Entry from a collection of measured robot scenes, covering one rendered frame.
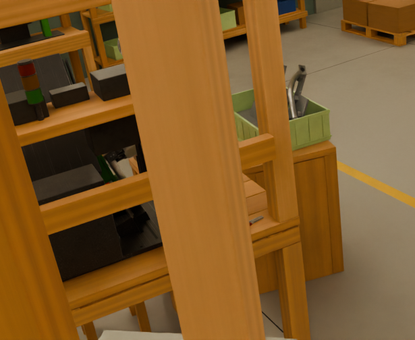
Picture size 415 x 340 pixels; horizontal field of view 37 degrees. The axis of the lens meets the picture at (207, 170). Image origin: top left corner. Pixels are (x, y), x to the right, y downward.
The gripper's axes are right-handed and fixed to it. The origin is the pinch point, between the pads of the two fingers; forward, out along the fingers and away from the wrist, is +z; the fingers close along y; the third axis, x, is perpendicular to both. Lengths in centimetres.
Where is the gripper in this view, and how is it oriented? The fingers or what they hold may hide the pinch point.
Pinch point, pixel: (112, 158)
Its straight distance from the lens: 247.2
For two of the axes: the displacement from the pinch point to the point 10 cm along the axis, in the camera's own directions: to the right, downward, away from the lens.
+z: -8.3, 5.2, -1.8
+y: 0.0, -3.2, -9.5
